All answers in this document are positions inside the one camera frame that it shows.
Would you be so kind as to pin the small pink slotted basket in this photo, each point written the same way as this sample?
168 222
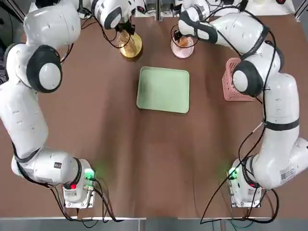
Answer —
228 93

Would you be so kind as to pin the aluminium frame post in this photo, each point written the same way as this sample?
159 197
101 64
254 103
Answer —
158 10

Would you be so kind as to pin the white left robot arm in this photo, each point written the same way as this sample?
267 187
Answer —
24 115

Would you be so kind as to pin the aluminium frame rail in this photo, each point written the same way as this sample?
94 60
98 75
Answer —
300 10

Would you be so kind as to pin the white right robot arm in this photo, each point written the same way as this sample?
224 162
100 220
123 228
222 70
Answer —
281 115

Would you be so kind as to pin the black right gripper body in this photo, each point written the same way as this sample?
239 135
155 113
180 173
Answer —
177 34

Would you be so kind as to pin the white round plate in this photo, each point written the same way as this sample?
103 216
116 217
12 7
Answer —
183 53

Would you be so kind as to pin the green rectangular tray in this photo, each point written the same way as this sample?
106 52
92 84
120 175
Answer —
163 90

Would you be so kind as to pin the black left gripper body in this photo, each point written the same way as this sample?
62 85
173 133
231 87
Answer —
125 26

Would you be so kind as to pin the yellow round plate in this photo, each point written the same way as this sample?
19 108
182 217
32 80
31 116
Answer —
136 51

